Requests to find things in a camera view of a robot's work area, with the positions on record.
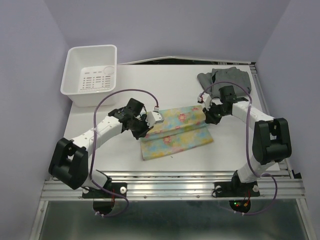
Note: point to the floral pastel skirt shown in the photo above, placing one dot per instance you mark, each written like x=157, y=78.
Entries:
x=184, y=128

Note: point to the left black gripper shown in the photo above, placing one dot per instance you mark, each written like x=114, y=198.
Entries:
x=146, y=128

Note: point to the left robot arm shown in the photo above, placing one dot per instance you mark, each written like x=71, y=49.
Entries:
x=73, y=159

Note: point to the aluminium front rail frame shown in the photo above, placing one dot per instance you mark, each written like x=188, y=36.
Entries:
x=170, y=198

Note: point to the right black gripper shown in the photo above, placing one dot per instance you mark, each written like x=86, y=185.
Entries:
x=210, y=117

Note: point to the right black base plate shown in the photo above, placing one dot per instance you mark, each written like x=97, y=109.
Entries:
x=226, y=189

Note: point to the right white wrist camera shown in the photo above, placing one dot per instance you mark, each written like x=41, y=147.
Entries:
x=205, y=100

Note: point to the folded grey skirt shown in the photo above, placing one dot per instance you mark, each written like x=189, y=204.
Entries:
x=221, y=76

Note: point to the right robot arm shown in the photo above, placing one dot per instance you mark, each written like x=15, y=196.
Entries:
x=271, y=141

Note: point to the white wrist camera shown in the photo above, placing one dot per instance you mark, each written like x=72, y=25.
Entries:
x=205, y=100
x=154, y=118

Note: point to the white plastic basket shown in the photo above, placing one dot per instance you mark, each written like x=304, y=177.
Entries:
x=90, y=74

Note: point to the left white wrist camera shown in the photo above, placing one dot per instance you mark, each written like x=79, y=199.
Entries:
x=154, y=118

